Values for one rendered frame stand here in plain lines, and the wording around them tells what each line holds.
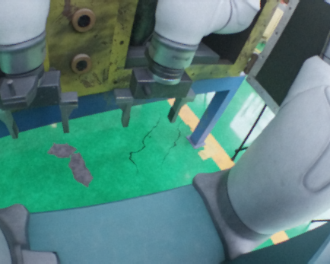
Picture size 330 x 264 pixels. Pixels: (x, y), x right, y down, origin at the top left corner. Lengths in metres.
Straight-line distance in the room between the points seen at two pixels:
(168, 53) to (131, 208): 0.27
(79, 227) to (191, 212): 0.19
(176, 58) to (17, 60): 0.27
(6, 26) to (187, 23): 0.27
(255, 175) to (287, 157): 0.06
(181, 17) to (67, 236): 0.38
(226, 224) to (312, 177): 0.17
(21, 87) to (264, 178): 0.36
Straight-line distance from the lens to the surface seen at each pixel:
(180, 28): 0.33
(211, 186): 0.36
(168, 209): 0.33
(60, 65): 0.50
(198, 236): 0.34
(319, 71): 0.40
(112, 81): 0.57
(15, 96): 0.31
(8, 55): 0.33
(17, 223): 0.32
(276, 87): 0.87
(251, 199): 0.28
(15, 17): 0.29
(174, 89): 0.43
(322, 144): 0.22
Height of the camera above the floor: 1.02
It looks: 46 degrees down
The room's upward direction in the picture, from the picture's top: 23 degrees clockwise
